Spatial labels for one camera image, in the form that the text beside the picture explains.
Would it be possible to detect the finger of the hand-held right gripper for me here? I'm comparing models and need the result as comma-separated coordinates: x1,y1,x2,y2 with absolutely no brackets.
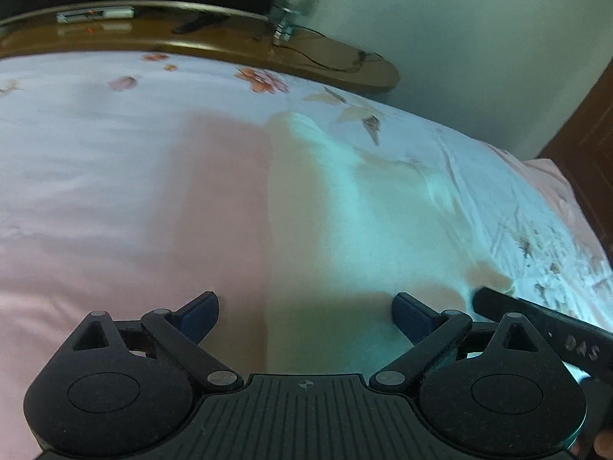
471,286,613,380

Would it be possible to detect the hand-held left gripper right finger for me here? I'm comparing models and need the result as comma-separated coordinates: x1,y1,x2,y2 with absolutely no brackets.
391,292,545,392

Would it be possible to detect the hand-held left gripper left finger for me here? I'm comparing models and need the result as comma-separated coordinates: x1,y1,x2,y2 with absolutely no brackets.
69,291,245,392

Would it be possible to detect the white knitted sweater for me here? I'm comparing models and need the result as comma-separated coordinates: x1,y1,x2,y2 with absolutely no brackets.
261,110,517,375

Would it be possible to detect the pink floral bed sheet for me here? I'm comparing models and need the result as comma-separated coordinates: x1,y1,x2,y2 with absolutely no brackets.
0,50,613,460

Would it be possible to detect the dark wooden headboard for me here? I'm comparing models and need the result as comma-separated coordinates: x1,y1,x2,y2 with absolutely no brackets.
536,57,613,262

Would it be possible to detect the wooden headboard shelf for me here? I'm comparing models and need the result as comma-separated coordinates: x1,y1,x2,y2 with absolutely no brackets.
0,0,401,97

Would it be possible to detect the black remote control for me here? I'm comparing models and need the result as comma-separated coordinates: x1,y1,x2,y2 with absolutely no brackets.
171,13,229,35

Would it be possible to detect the silver set-top box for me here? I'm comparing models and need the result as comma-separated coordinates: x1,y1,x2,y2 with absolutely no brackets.
56,5,135,24

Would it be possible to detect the black lamp cable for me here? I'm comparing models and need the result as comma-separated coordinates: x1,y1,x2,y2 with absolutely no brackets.
253,28,385,72

